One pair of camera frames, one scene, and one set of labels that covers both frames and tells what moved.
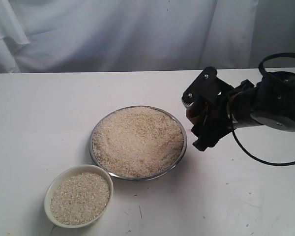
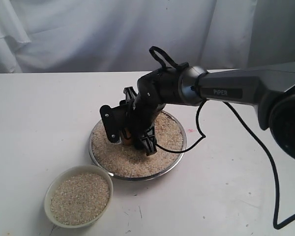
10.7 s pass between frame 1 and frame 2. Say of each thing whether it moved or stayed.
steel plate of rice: stayed
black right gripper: moved
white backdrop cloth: stayed
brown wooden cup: moved
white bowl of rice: stayed
